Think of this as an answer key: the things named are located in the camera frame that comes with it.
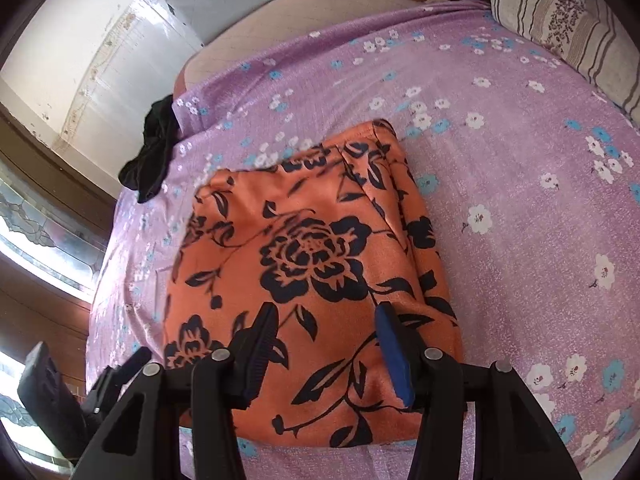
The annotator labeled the orange black floral blouse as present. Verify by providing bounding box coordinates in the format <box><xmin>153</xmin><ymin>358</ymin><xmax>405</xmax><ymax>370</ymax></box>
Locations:
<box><xmin>163</xmin><ymin>119</ymin><xmax>463</xmax><ymax>448</ymax></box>

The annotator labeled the brown wooden glass door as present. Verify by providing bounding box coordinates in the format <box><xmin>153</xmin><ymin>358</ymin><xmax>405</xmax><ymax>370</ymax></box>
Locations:
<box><xmin>1</xmin><ymin>110</ymin><xmax>115</xmax><ymax>479</ymax></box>

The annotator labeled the black crumpled garment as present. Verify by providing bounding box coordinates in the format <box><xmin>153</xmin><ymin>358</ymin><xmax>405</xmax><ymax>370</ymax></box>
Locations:
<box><xmin>118</xmin><ymin>94</ymin><xmax>179</xmax><ymax>204</ymax></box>

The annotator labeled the purple floral bed sheet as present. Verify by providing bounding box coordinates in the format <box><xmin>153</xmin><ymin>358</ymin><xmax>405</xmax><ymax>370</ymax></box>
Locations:
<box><xmin>86</xmin><ymin>1</ymin><xmax>639</xmax><ymax>469</ymax></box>

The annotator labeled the striped floral cushion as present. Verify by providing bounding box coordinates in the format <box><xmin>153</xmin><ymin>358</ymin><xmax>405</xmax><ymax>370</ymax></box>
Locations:
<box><xmin>490</xmin><ymin>0</ymin><xmax>639</xmax><ymax>124</ymax></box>

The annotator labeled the pink mattress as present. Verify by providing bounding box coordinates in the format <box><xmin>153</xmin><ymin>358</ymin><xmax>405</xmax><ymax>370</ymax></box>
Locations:
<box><xmin>172</xmin><ymin>0</ymin><xmax>452</xmax><ymax>99</ymax></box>

